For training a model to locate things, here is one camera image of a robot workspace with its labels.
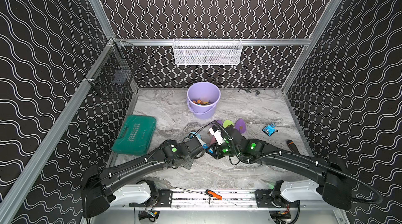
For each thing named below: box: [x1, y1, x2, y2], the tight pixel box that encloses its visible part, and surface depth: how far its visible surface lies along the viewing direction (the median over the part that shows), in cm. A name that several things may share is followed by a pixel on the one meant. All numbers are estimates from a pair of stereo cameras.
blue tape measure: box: [262, 121, 279, 137], surface depth 97 cm
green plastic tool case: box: [110, 115, 157, 156], surface depth 93 cm
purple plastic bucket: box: [186, 81, 221, 120], surface depth 100 cm
